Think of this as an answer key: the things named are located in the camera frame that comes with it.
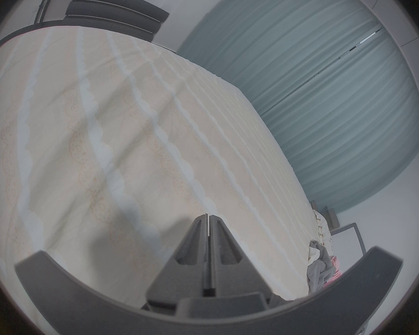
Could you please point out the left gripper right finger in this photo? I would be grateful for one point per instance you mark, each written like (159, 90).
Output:
(230, 274)

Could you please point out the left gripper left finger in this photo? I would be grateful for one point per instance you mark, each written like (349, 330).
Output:
(192, 274)

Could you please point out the bed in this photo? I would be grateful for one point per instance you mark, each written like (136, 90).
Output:
(125, 134)

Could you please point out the white garment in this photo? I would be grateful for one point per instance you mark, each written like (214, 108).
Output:
(313, 254)

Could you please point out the grey garment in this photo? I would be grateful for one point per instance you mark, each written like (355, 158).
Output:
(317, 270)

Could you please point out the white printed pillow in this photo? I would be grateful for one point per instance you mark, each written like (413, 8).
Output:
(322, 229)

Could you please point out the pink garment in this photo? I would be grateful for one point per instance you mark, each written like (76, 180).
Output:
(336, 265)

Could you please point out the grey bedside table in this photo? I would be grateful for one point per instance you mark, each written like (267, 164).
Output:
(331, 216)

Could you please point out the blue-green curtain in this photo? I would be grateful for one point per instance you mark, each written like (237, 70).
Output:
(282, 30)
(352, 127)

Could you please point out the dark grey chest of drawers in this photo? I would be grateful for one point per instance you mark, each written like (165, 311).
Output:
(115, 12)

